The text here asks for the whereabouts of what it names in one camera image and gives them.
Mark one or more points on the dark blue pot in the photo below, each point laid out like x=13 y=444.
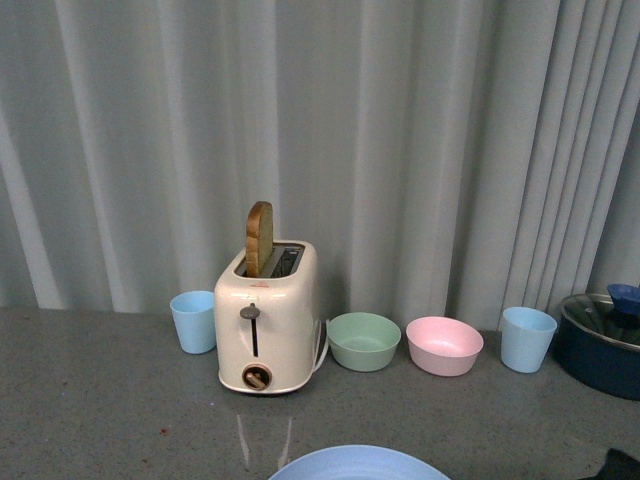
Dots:
x=607 y=368

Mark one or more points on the glass pot lid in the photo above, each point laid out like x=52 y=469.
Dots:
x=612 y=318

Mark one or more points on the light blue cup right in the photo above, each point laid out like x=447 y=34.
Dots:
x=526 y=336

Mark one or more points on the light blue plate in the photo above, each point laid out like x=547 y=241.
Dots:
x=357 y=462

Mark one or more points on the light blue cup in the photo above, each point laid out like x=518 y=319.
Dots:
x=526 y=336
x=193 y=315

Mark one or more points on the cream two-slot toaster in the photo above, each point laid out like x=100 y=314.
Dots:
x=268 y=330

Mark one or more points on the bread slice in toaster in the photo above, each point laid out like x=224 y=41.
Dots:
x=259 y=238

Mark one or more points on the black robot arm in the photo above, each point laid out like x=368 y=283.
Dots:
x=619 y=465

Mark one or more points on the pink bowl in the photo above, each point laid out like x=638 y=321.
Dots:
x=443 y=346

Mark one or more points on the green bowl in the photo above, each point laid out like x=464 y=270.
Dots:
x=363 y=342

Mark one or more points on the light blue cup left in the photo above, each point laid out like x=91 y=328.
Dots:
x=193 y=315

